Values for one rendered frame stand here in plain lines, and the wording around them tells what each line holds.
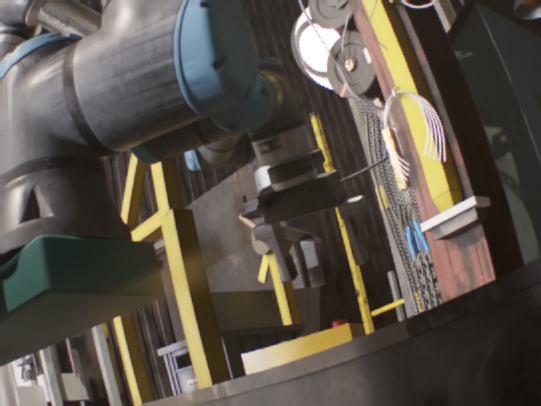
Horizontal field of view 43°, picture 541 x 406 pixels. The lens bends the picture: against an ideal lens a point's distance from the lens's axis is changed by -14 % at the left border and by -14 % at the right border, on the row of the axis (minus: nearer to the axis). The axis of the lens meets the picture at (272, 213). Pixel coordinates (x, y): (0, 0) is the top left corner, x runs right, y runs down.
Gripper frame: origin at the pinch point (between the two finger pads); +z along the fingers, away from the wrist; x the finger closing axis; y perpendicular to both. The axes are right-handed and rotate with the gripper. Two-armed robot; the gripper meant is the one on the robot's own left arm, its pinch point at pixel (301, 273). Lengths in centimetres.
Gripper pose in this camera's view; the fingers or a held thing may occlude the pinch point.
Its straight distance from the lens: 150.9
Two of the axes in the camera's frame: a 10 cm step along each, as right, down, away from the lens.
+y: 8.5, -3.3, -4.1
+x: 4.7, 1.5, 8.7
